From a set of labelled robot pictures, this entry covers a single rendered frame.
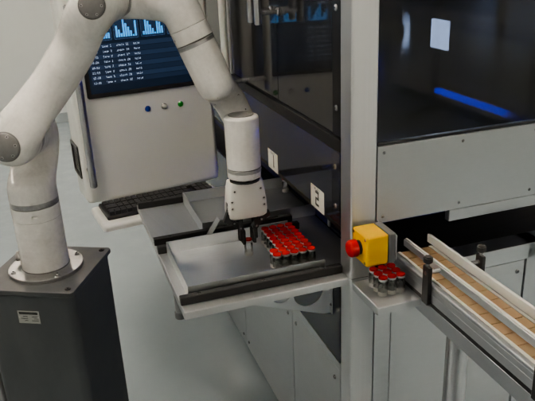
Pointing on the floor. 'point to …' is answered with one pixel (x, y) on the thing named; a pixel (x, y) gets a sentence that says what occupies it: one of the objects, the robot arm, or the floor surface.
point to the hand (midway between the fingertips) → (247, 234)
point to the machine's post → (357, 184)
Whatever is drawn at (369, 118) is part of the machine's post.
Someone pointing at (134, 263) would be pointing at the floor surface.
